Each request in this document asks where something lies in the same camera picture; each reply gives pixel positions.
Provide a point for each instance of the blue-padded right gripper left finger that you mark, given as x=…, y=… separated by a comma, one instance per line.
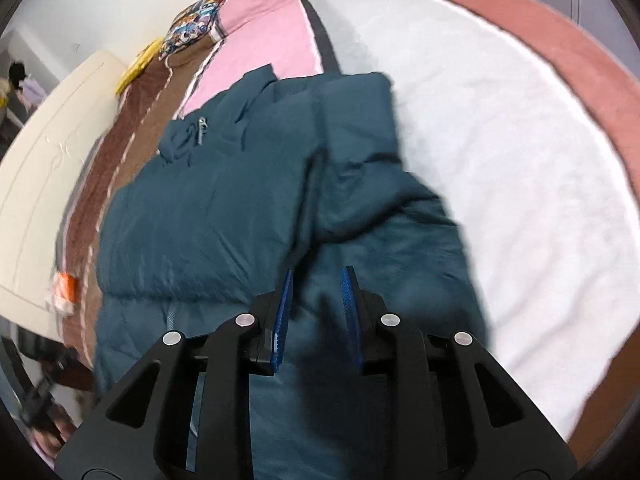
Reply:
x=280, y=323

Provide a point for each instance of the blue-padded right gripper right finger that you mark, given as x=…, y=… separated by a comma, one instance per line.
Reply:
x=351, y=305

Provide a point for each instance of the teal quilted puffer jacket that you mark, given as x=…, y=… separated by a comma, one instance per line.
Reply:
x=300, y=173

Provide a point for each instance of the orange white tissue pack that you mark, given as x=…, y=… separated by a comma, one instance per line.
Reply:
x=63, y=294

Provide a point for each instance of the striped patchwork bed blanket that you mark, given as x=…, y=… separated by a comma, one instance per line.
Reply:
x=526, y=130

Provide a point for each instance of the colourful cartoon print pillow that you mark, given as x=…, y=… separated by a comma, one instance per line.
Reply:
x=189, y=26

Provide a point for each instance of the yellow cloth item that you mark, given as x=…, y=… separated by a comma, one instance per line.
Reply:
x=143, y=59

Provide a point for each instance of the cream wooden headboard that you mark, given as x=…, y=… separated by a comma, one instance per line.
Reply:
x=38, y=175

